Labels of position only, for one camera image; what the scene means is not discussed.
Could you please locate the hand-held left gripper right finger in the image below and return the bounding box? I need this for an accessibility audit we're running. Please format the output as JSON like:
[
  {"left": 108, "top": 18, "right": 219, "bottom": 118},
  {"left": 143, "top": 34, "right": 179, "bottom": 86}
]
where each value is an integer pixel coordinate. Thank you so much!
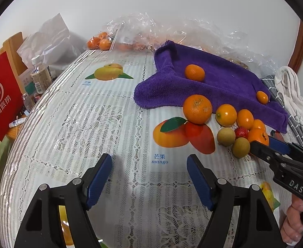
[{"left": 186, "top": 154, "right": 288, "bottom": 248}]

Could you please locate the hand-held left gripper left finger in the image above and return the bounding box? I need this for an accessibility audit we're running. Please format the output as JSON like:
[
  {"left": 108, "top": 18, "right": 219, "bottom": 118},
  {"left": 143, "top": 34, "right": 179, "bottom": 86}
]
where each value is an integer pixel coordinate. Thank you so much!
[{"left": 14, "top": 153, "right": 113, "bottom": 248}]

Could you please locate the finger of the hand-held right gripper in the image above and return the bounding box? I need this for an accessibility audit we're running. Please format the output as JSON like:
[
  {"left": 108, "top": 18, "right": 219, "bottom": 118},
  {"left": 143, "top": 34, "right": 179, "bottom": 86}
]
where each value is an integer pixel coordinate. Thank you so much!
[
  {"left": 249, "top": 141, "right": 303, "bottom": 171},
  {"left": 268, "top": 135, "right": 303, "bottom": 161}
]

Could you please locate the orange mandarin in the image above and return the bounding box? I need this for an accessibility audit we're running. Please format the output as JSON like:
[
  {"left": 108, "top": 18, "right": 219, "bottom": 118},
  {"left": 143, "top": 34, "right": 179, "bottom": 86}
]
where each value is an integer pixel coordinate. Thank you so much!
[
  {"left": 247, "top": 128, "right": 270, "bottom": 146},
  {"left": 185, "top": 64, "right": 206, "bottom": 81}
]

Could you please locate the person's right hand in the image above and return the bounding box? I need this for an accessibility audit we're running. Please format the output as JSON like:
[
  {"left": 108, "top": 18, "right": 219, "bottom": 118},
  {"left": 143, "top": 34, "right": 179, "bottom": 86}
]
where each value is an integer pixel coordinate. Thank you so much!
[{"left": 281, "top": 194, "right": 303, "bottom": 246}]

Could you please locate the green-brown round fruit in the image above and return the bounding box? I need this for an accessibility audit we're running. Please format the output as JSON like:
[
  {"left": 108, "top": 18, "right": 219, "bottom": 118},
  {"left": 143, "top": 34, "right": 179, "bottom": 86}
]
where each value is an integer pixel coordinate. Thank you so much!
[
  {"left": 217, "top": 127, "right": 236, "bottom": 147},
  {"left": 232, "top": 137, "right": 251, "bottom": 159}
]

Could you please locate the white towel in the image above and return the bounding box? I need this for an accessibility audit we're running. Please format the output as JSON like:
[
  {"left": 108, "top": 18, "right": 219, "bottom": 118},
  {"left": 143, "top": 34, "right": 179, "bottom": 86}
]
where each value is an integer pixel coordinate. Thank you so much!
[{"left": 274, "top": 66, "right": 303, "bottom": 140}]

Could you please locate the small orange kumquat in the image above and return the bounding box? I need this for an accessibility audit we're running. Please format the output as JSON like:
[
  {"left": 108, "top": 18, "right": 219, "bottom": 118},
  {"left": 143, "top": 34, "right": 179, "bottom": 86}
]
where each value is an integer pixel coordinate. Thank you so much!
[{"left": 256, "top": 91, "right": 269, "bottom": 105}]

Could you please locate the grey checked cloth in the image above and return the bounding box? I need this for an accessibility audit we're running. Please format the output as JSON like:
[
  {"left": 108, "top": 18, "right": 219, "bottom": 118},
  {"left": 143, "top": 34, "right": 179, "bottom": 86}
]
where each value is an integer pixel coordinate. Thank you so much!
[{"left": 261, "top": 75, "right": 303, "bottom": 148}]

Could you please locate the large orange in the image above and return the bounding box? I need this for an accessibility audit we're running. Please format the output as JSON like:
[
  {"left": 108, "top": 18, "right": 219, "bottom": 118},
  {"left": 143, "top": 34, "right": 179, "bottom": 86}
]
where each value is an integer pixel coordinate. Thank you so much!
[{"left": 183, "top": 94, "right": 213, "bottom": 125}]

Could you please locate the purple towel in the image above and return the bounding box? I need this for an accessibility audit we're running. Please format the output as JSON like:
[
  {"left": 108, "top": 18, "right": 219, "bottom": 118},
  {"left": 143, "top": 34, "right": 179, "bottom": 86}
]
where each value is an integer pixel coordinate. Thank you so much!
[{"left": 134, "top": 40, "right": 289, "bottom": 134}]

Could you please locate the white tube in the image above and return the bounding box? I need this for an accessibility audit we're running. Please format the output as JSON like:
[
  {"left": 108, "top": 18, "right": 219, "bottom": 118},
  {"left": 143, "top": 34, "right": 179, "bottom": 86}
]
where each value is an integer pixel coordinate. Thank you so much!
[{"left": 9, "top": 117, "right": 26, "bottom": 128}]

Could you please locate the small glass bottle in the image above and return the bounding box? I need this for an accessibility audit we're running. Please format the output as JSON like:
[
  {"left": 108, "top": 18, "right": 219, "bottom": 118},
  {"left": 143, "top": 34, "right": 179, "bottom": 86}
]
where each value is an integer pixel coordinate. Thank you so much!
[{"left": 21, "top": 93, "right": 35, "bottom": 113}]

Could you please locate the clear plastic water bottle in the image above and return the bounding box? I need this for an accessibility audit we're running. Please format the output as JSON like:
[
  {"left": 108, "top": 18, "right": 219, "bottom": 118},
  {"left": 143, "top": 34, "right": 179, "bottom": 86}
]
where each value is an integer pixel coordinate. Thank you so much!
[{"left": 30, "top": 55, "right": 51, "bottom": 95}]

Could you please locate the white green box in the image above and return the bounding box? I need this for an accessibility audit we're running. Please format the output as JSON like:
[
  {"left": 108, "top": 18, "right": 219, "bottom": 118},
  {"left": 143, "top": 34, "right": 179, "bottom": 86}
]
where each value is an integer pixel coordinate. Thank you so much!
[{"left": 21, "top": 70, "right": 37, "bottom": 93}]

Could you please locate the clear bag of brown nuts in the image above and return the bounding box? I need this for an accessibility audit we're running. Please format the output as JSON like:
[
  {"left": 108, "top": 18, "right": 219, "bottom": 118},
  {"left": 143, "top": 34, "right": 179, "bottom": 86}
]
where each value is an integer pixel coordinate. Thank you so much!
[{"left": 172, "top": 18, "right": 280, "bottom": 76}]

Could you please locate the red paper bag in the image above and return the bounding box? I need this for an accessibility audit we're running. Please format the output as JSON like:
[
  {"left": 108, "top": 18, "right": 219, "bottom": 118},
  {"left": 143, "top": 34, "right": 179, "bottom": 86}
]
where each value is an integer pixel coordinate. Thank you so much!
[{"left": 0, "top": 51, "right": 25, "bottom": 142}]

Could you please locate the clear bag of mandarins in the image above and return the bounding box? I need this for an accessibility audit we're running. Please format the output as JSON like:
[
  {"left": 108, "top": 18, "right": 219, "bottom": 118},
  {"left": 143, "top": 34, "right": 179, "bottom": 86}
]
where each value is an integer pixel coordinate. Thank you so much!
[{"left": 85, "top": 30, "right": 117, "bottom": 51}]

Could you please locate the white plastic bag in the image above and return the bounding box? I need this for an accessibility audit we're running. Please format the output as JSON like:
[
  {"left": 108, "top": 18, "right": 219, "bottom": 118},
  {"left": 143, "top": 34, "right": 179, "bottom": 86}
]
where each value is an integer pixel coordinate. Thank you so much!
[{"left": 16, "top": 13, "right": 83, "bottom": 70}]

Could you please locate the clear bag of kumquats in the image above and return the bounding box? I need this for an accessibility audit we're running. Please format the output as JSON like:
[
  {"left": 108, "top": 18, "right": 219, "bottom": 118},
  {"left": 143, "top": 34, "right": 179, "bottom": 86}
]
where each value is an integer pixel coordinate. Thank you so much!
[{"left": 100, "top": 12, "right": 173, "bottom": 53}]

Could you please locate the brown wooden door frame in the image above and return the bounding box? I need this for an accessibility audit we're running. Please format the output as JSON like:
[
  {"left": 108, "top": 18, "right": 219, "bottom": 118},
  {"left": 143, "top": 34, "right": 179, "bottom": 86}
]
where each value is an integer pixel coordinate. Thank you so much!
[{"left": 287, "top": 19, "right": 303, "bottom": 74}]

